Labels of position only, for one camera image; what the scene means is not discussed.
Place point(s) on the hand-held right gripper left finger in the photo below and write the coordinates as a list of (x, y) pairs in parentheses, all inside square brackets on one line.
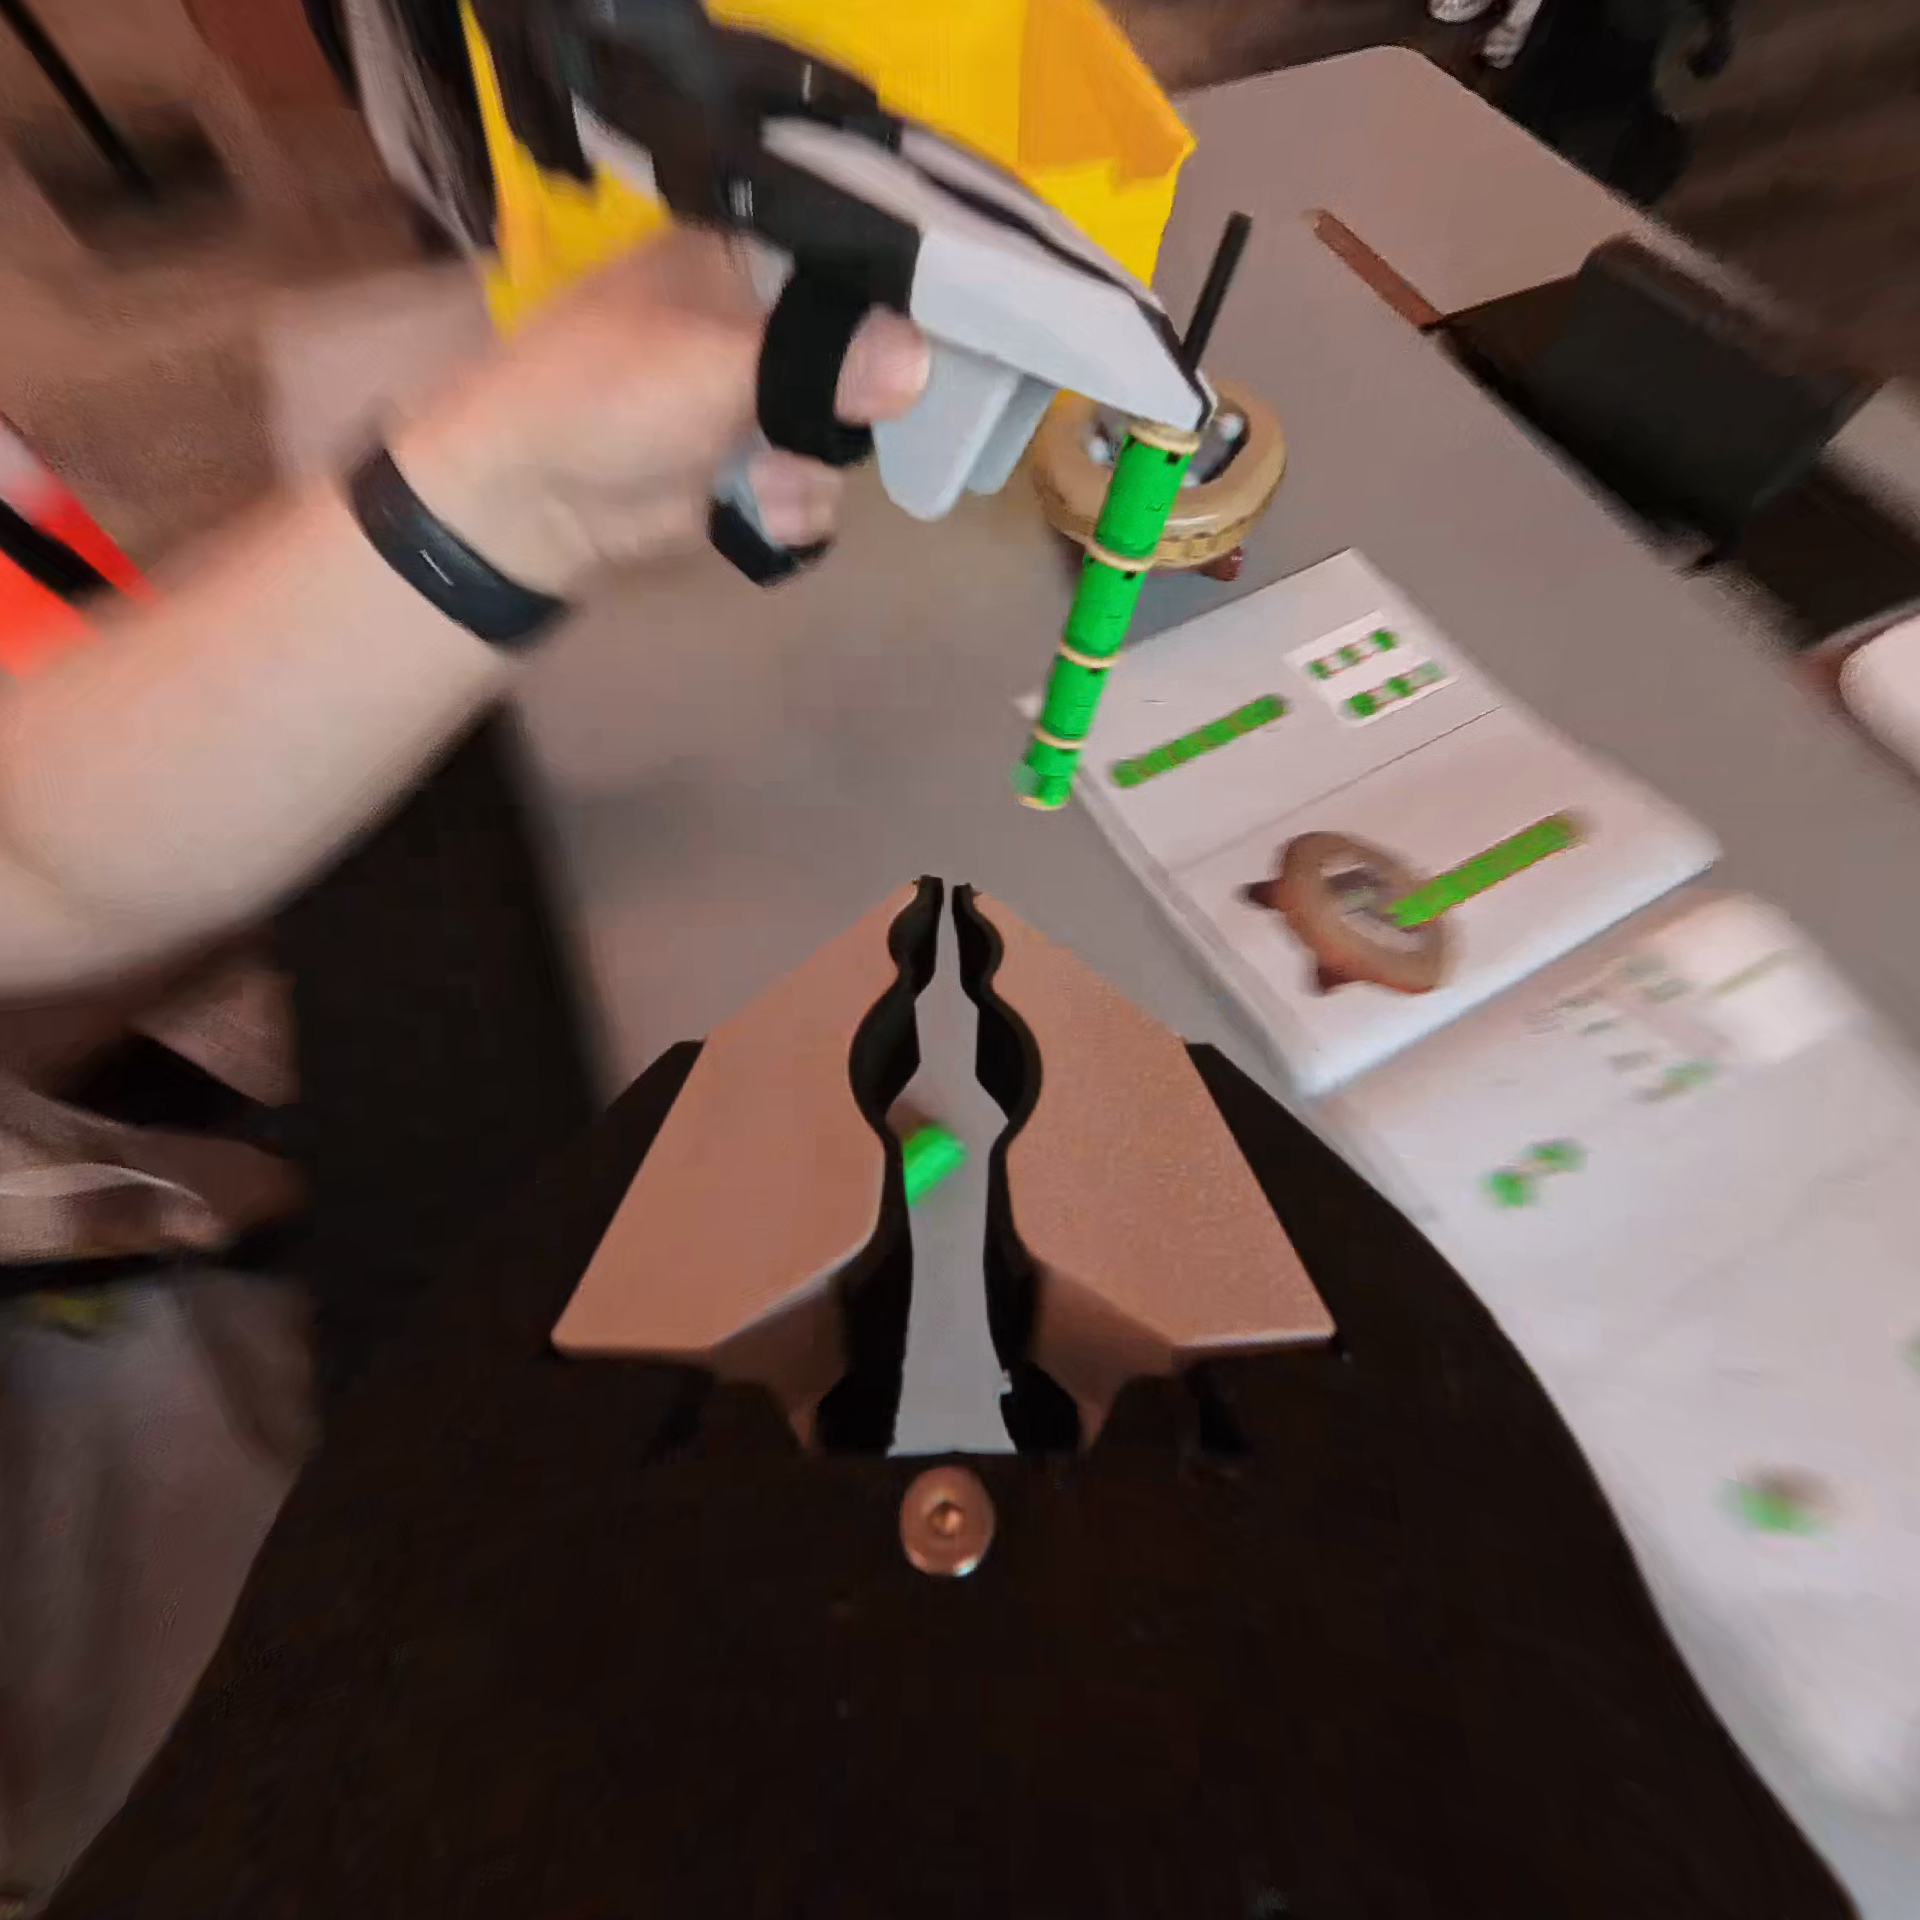
[(737, 1186)]

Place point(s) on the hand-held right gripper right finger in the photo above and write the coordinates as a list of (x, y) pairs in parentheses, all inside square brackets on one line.
[(1169, 1186)]

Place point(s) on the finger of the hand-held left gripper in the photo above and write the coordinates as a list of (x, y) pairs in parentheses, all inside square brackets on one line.
[(900, 164), (1048, 325)]

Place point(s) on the yellow plastic bin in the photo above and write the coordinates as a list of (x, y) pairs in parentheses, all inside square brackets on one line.
[(1048, 104)]

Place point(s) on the green cylinder brick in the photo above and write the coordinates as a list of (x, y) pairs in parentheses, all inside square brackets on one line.
[(931, 1164)]

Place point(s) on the green bamboo stalk model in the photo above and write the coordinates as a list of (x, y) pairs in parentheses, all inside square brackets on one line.
[(1119, 570)]

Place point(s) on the person's left forearm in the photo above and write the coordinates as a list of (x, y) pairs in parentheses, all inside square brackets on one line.
[(228, 749)]

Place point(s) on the person's left hand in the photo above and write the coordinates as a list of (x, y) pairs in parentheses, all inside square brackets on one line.
[(600, 420)]

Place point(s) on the round tan pot base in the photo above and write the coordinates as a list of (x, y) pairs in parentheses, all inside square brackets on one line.
[(1230, 481)]

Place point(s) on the instruction booklet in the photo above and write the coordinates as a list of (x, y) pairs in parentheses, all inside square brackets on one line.
[(1574, 1275)]

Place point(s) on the black wristband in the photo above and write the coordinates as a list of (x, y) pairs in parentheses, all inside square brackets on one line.
[(453, 555)]

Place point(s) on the orange object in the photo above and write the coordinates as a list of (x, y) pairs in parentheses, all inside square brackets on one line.
[(61, 584)]

